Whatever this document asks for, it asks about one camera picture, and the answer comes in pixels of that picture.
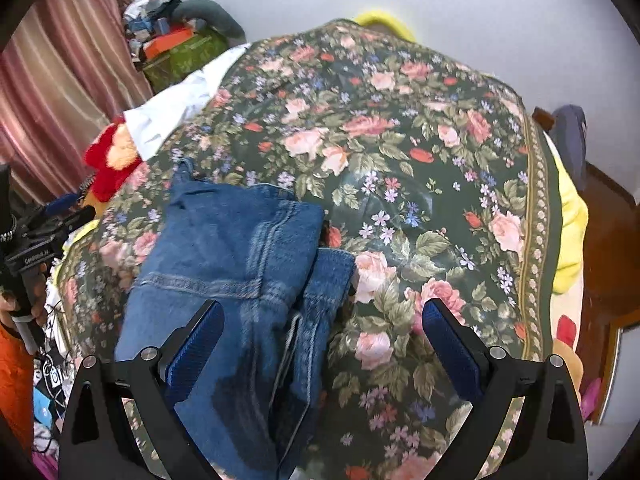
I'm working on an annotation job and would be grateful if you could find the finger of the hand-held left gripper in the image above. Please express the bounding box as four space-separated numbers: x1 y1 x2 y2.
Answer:
44 194 78 218
52 205 97 241

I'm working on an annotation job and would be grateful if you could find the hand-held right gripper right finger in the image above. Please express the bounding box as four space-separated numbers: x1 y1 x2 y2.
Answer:
421 298 590 480

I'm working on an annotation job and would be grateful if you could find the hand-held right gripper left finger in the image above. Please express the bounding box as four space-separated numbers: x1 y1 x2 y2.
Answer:
57 299 225 480

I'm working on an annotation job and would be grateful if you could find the blue denim jacket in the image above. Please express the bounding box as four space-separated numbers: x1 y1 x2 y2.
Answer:
114 159 358 480

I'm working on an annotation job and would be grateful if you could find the person's left hand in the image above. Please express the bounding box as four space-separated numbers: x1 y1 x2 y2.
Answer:
0 260 49 330

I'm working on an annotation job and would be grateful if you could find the red plush toy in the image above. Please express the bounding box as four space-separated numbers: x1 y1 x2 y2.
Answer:
82 116 146 202

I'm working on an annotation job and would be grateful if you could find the yellow and red plush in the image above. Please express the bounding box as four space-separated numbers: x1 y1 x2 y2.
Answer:
552 314 587 401

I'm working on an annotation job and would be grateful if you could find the striped pink curtain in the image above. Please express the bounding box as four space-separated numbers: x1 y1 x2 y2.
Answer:
0 0 156 206

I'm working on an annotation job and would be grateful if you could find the pink plastic item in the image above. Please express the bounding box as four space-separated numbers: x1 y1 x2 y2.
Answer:
579 377 604 425

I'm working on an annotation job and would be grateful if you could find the white cloth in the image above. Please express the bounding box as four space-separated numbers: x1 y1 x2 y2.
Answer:
122 42 253 161

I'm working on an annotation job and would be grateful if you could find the wooden door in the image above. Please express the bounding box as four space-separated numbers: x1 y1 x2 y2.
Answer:
532 107 640 426

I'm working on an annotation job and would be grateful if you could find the floral blanket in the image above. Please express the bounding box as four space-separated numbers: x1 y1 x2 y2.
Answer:
55 19 563 480

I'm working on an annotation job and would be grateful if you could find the orange box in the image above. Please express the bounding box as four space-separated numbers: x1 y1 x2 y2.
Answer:
142 27 196 61

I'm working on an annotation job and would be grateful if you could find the green box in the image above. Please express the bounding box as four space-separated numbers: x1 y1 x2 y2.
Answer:
142 30 231 93

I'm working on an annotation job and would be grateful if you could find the grey-blue cloth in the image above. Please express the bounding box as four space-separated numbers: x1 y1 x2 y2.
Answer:
552 105 589 192

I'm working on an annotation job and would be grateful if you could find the black cable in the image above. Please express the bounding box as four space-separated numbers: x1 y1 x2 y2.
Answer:
32 300 76 456

